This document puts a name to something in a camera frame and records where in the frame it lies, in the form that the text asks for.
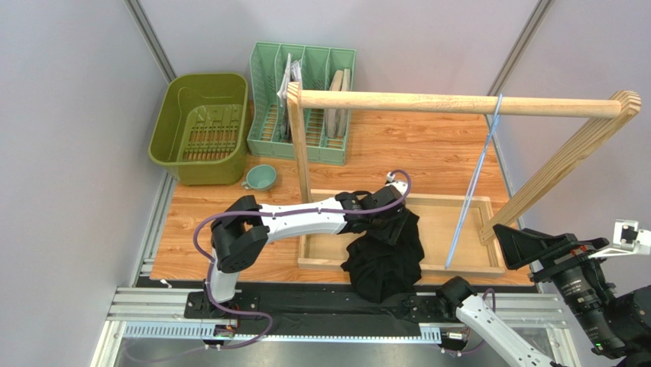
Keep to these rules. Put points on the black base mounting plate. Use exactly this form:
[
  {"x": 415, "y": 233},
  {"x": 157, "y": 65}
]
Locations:
[{"x": 292, "y": 309}]

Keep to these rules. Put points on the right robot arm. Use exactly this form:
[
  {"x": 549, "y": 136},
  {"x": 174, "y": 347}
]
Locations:
[{"x": 618, "y": 327}]

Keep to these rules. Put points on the black tank top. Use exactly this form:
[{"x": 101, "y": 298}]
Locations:
[{"x": 378, "y": 270}]

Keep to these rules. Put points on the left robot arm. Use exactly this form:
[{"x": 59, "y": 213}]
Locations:
[{"x": 240, "y": 233}]

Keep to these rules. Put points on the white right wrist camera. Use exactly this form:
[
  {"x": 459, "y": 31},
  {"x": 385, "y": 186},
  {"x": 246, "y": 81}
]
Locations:
[{"x": 628, "y": 239}]

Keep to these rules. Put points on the green slotted file organizer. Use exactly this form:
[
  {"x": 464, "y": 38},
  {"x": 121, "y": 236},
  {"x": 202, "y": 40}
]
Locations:
[{"x": 326, "y": 126}]

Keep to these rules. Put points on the olive green plastic basket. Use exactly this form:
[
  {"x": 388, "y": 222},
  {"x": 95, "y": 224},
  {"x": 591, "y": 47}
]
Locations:
[{"x": 200, "y": 134}]

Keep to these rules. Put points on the teal ceramic cup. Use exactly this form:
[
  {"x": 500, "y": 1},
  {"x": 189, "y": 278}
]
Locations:
[{"x": 260, "y": 178}]

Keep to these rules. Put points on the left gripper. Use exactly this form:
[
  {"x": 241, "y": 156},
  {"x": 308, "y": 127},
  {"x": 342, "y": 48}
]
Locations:
[{"x": 397, "y": 215}]

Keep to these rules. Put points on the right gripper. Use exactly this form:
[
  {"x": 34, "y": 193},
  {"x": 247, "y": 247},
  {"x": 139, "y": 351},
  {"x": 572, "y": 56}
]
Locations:
[{"x": 552, "y": 256}]

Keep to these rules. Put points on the light blue wire hanger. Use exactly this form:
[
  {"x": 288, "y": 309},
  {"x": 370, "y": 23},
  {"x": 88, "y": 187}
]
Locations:
[{"x": 494, "y": 121}]

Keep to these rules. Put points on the aluminium rail frame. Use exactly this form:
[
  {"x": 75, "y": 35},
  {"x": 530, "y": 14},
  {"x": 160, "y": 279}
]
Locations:
[{"x": 157, "y": 313}]

